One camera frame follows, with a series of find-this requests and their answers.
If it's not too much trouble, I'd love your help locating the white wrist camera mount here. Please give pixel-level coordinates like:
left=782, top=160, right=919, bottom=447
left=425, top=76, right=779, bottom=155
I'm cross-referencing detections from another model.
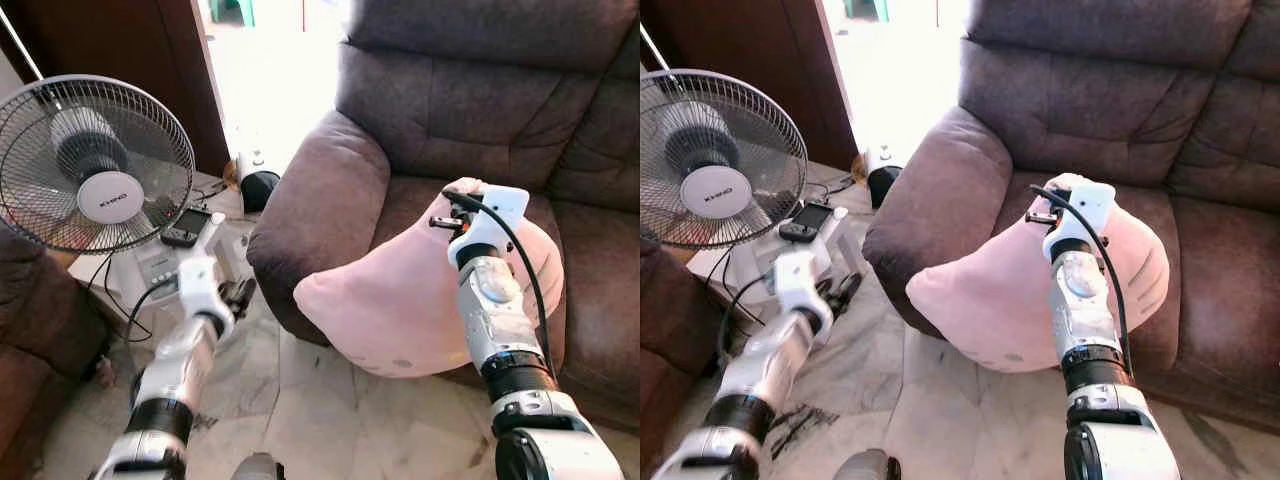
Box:
left=177, top=255, right=236, bottom=321
left=1042, top=180, right=1117, bottom=263
left=448, top=185, right=531, bottom=267
left=773, top=250, right=836, bottom=321

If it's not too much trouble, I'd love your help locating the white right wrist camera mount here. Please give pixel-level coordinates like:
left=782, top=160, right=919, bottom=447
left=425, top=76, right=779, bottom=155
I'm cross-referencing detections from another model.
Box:
left=448, top=185, right=531, bottom=267
left=1042, top=180, right=1117, bottom=263

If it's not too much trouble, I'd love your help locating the small black white appliance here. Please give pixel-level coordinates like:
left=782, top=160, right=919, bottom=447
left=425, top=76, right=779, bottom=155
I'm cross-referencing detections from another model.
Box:
left=862, top=145, right=901, bottom=209
left=235, top=150, right=281, bottom=213

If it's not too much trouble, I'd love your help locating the dark brown wooden door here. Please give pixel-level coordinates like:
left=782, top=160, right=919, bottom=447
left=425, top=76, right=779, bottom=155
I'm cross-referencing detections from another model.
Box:
left=0, top=0, right=231, bottom=176
left=640, top=0, right=866, bottom=171

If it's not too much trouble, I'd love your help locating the grey electric fan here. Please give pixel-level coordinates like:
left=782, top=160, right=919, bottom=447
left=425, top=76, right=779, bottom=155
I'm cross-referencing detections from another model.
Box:
left=640, top=68, right=809, bottom=249
left=0, top=75, right=196, bottom=254

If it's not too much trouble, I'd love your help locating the white box appliance with buttons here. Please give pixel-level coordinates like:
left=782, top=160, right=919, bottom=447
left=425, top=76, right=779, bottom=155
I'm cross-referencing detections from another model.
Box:
left=690, top=210, right=866, bottom=333
left=68, top=215, right=256, bottom=341

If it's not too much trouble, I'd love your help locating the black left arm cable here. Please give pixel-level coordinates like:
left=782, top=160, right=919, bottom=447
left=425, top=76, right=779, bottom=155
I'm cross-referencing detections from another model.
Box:
left=125, top=275, right=183, bottom=343
left=718, top=270, right=781, bottom=351

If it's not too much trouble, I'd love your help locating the pink cat face pillow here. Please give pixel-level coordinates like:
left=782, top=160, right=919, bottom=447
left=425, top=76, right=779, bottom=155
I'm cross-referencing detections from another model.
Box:
left=293, top=178, right=566, bottom=379
left=905, top=173, right=1171, bottom=374

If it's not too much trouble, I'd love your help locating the dark brown armchair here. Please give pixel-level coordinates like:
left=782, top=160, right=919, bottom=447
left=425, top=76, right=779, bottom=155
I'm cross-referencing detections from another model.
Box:
left=640, top=240, right=721, bottom=480
left=0, top=225, right=111, bottom=480

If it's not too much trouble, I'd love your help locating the grey robot foot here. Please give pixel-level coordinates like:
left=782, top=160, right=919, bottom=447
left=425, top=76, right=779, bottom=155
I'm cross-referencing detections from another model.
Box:
left=835, top=448, right=901, bottom=480
left=230, top=452, right=286, bottom=480

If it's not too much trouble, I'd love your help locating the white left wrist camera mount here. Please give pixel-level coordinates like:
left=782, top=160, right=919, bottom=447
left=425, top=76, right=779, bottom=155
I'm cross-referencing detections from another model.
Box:
left=177, top=255, right=236, bottom=321
left=773, top=250, right=836, bottom=321

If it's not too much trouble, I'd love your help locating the brown fabric sofa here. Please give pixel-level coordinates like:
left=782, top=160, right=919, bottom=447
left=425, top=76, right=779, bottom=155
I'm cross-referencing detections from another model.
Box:
left=247, top=0, right=641, bottom=431
left=862, top=0, right=1280, bottom=431

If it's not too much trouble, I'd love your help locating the silver metal rod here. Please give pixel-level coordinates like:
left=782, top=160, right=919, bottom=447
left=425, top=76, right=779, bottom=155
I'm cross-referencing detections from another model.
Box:
left=640, top=25, right=671, bottom=71
left=0, top=20, right=46, bottom=81

